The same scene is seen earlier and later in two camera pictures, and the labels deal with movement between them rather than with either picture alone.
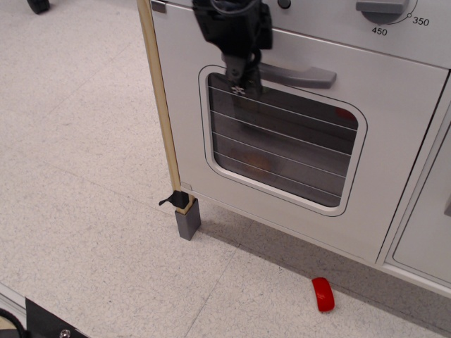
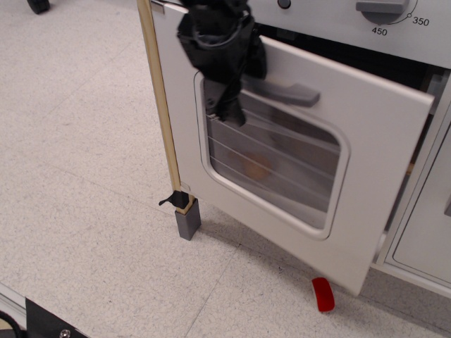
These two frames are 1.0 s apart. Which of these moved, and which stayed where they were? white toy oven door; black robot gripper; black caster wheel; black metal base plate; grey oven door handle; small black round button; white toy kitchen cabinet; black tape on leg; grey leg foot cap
Moved: grey oven door handle; white toy oven door; black robot gripper
Stayed: small black round button; black tape on leg; grey leg foot cap; white toy kitchen cabinet; black caster wheel; black metal base plate
